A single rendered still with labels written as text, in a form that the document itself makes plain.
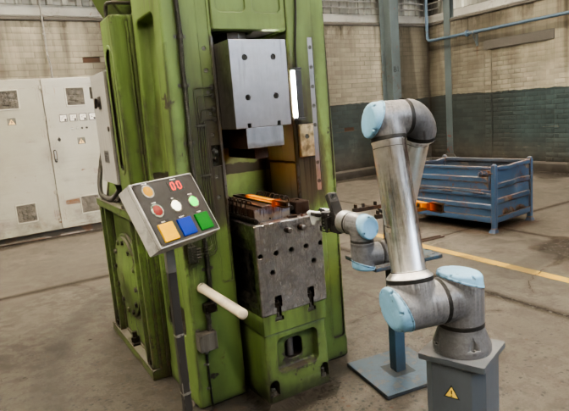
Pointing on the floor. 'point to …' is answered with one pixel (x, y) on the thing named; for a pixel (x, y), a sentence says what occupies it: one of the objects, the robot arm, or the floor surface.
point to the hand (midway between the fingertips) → (314, 209)
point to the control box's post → (178, 328)
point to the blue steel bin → (478, 188)
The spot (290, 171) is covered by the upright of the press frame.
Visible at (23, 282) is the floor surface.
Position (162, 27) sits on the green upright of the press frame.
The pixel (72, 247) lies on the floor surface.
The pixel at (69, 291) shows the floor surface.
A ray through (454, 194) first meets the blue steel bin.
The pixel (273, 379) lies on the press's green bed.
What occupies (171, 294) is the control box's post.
